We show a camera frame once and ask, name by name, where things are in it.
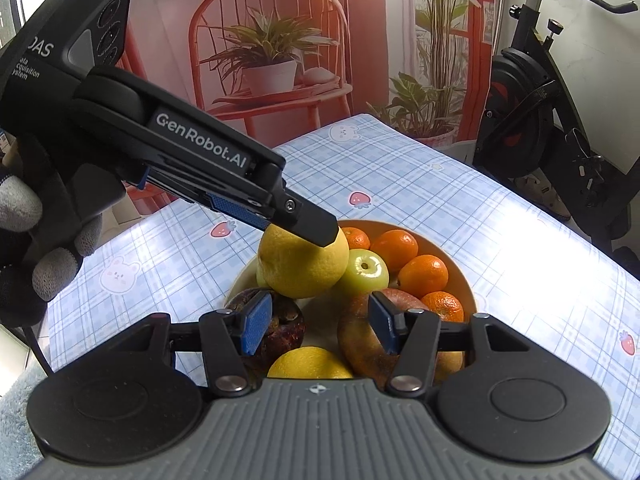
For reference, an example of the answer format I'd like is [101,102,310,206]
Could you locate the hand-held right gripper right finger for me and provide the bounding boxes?
[367,290,532,395]

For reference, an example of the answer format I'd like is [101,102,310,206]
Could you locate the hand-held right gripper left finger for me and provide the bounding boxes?
[102,290,274,395]

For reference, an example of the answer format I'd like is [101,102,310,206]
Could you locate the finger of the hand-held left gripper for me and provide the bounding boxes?
[145,162,342,249]
[125,179,274,232]

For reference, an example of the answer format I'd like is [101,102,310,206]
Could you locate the dark purple mangosteen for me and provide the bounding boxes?
[224,287,307,363]

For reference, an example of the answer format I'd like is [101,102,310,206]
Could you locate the red apple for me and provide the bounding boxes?
[336,287,466,391]

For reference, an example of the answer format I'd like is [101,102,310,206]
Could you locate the yellow lemon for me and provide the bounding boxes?
[266,346,356,380]
[256,223,350,299]

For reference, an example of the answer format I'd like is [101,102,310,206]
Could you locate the orange tangerine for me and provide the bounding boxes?
[397,254,450,299]
[420,291,465,323]
[342,227,372,251]
[370,229,419,273]

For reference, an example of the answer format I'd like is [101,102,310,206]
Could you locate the green apple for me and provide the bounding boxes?
[332,249,390,297]

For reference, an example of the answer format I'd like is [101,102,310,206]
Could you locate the beige round plate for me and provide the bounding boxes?
[227,219,477,376]

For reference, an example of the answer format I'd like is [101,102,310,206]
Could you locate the person's left hand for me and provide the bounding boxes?
[0,132,127,329]

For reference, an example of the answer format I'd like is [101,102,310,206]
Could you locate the blue plaid tablecloth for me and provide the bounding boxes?
[47,112,640,480]

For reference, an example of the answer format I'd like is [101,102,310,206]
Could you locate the beige sneakers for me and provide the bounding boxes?
[515,172,573,221]

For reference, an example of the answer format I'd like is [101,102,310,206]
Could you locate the black exercise bike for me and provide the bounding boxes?
[472,0,640,256]

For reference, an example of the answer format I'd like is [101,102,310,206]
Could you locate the black shoes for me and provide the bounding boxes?
[612,245,640,277]

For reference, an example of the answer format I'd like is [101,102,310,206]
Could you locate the light blue fluffy rug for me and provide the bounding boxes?
[0,370,51,461]

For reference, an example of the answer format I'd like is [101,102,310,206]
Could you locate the printed wall backdrop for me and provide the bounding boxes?
[50,0,508,221]

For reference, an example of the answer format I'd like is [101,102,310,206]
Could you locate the black cable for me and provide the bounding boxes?
[20,325,54,377]

